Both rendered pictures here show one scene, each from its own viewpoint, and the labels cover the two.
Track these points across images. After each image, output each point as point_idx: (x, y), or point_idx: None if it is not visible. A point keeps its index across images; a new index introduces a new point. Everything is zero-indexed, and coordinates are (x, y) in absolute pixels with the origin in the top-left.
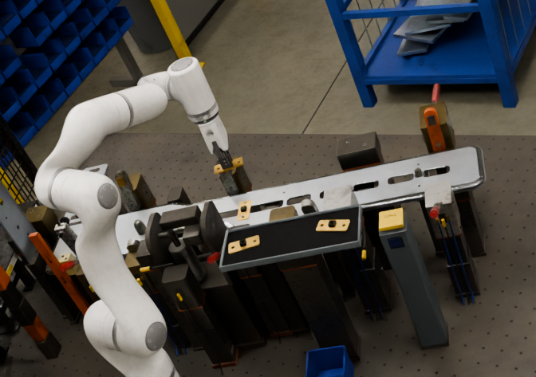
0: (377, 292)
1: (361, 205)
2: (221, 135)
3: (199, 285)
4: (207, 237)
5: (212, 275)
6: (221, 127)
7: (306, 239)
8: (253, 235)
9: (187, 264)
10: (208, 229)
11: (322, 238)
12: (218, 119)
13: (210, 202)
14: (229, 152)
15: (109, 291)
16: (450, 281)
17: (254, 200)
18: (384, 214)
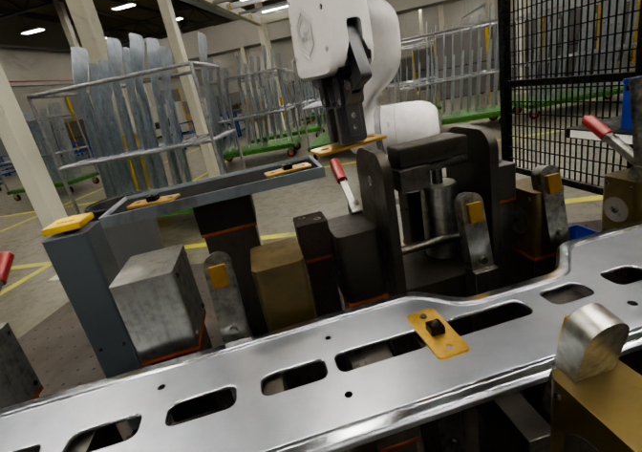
0: None
1: (133, 373)
2: (291, 32)
3: (409, 229)
4: (356, 163)
5: (420, 263)
6: (299, 24)
7: (195, 188)
8: (277, 176)
9: (410, 192)
10: (359, 163)
11: (173, 193)
12: (300, 3)
13: (375, 158)
14: (335, 118)
15: None
16: None
17: (428, 361)
18: (72, 221)
